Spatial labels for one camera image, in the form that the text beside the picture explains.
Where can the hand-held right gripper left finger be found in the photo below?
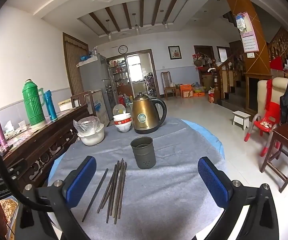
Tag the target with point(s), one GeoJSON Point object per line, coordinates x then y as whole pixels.
{"type": "Point", "coordinates": [81, 181]}

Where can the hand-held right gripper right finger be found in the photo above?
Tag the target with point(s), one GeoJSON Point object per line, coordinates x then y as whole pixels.
{"type": "Point", "coordinates": [214, 182]}

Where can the single dark wooden chopstick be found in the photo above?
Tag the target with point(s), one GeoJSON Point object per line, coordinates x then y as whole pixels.
{"type": "Point", "coordinates": [95, 195]}

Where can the bunch of dark chopsticks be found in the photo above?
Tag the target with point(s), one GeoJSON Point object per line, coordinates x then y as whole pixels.
{"type": "Point", "coordinates": [116, 192]}

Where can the grey metal chopstick holder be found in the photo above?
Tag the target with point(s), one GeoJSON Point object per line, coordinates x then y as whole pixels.
{"type": "Point", "coordinates": [141, 155]}

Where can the blue table cover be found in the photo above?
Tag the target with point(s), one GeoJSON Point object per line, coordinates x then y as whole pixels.
{"type": "Point", "coordinates": [217, 145]}

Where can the white plastic pot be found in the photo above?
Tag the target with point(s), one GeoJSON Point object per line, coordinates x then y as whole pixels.
{"type": "Point", "coordinates": [91, 137]}

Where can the dark carved wooden sideboard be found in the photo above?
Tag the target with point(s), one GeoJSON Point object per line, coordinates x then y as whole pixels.
{"type": "Point", "coordinates": [41, 145]}

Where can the clear plastic bag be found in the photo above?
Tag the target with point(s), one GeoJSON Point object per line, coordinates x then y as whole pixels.
{"type": "Point", "coordinates": [87, 123]}

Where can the clear plastic cup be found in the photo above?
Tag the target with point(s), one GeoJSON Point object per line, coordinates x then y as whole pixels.
{"type": "Point", "coordinates": [22, 126]}

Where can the small white stool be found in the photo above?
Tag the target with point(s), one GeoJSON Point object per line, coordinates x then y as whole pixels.
{"type": "Point", "coordinates": [241, 116]}

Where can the white bowl with red print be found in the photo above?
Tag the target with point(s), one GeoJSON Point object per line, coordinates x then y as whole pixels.
{"type": "Point", "coordinates": [122, 122]}

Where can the white printed cardboard box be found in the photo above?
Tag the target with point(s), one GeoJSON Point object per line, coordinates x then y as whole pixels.
{"type": "Point", "coordinates": [100, 105]}

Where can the clear glass lid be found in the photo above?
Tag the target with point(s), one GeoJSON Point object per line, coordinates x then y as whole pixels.
{"type": "Point", "coordinates": [119, 109]}

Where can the blue thermos flask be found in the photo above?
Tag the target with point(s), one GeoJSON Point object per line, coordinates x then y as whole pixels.
{"type": "Point", "coordinates": [50, 105]}

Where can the red carton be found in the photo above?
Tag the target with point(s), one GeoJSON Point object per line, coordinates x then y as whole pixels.
{"type": "Point", "coordinates": [211, 97]}

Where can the red child chair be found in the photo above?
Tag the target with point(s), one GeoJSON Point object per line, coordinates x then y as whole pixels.
{"type": "Point", "coordinates": [271, 115]}

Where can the flat orange box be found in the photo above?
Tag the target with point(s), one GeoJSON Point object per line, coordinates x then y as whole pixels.
{"type": "Point", "coordinates": [199, 94]}

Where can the gold electric kettle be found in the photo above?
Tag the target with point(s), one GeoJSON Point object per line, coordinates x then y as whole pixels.
{"type": "Point", "coordinates": [144, 115]}

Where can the green thermos flask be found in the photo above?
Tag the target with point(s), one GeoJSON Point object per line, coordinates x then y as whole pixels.
{"type": "Point", "coordinates": [33, 102]}

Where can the wooden staircase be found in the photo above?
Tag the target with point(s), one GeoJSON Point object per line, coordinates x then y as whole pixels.
{"type": "Point", "coordinates": [236, 90]}

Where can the large orange box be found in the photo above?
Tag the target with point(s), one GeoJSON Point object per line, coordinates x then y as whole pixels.
{"type": "Point", "coordinates": [186, 91]}

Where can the cream armchair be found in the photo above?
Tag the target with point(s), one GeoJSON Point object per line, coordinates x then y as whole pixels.
{"type": "Point", "coordinates": [262, 95]}

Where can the brown wooden chair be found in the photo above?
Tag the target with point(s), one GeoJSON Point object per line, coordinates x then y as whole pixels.
{"type": "Point", "coordinates": [169, 88]}

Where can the grey refrigerator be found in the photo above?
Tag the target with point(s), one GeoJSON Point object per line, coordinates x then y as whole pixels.
{"type": "Point", "coordinates": [94, 77]}

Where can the brown door curtain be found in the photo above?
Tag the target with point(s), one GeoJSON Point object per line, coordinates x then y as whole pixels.
{"type": "Point", "coordinates": [75, 62]}

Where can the wooden pillar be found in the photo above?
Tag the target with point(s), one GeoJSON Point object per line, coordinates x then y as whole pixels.
{"type": "Point", "coordinates": [243, 5]}

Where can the framed wall picture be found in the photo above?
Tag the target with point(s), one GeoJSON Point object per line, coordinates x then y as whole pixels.
{"type": "Point", "coordinates": [174, 52]}

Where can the round wall clock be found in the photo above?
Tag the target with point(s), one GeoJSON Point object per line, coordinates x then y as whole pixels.
{"type": "Point", "coordinates": [122, 49]}

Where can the pink wall calendar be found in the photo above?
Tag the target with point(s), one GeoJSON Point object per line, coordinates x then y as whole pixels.
{"type": "Point", "coordinates": [250, 41]}

